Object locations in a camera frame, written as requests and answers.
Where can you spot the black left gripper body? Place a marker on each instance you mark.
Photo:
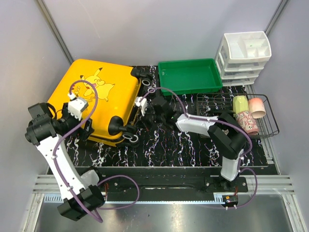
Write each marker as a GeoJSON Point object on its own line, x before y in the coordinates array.
{"type": "Point", "coordinates": [68, 123]}

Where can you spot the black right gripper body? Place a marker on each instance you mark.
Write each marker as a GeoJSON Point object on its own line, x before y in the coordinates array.
{"type": "Point", "coordinates": [153, 117]}

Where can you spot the yellow Pikachu suitcase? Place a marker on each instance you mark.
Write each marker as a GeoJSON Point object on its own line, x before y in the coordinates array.
{"type": "Point", "coordinates": [111, 91]}

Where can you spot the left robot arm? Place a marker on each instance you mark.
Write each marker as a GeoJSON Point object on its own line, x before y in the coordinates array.
{"type": "Point", "coordinates": [80, 193]}

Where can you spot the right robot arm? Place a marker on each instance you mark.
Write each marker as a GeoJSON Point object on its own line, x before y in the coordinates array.
{"type": "Point", "coordinates": [229, 138]}

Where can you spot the green plastic tray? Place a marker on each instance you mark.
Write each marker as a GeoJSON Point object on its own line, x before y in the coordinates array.
{"type": "Point", "coordinates": [189, 76]}

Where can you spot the pale green faceted cup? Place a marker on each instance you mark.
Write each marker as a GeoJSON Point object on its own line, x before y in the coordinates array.
{"type": "Point", "coordinates": [240, 104]}

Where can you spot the pink skull pattern cup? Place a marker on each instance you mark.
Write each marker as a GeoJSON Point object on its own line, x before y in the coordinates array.
{"type": "Point", "coordinates": [247, 122]}

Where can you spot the pink marbled cup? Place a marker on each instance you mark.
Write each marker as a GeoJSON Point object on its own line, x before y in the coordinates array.
{"type": "Point", "coordinates": [257, 108]}

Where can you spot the white drawer organizer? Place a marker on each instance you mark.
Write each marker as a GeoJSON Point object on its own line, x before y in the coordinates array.
{"type": "Point", "coordinates": [242, 56]}

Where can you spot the black wire dish rack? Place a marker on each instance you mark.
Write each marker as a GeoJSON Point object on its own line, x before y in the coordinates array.
{"type": "Point", "coordinates": [216, 103]}

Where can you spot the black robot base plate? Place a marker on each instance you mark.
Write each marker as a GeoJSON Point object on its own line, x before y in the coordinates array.
{"type": "Point", "coordinates": [124, 189]}

